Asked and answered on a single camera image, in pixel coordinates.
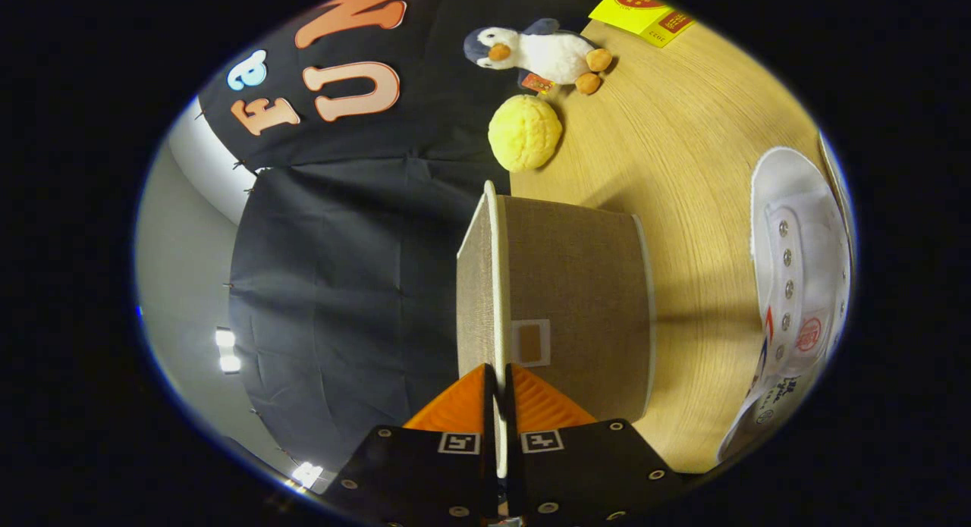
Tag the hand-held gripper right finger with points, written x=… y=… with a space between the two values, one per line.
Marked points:
x=512 y=466

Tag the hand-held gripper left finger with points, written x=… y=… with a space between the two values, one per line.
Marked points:
x=489 y=466

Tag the brown fabric storage box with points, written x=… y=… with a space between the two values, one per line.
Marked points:
x=576 y=284

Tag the white canvas shoe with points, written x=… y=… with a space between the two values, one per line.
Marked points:
x=804 y=246

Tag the yellow bun-shaped plush toy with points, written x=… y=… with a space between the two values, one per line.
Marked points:
x=523 y=133

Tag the plush penguin toy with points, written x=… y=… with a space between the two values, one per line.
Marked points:
x=546 y=53

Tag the yellow book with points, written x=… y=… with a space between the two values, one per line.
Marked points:
x=645 y=15

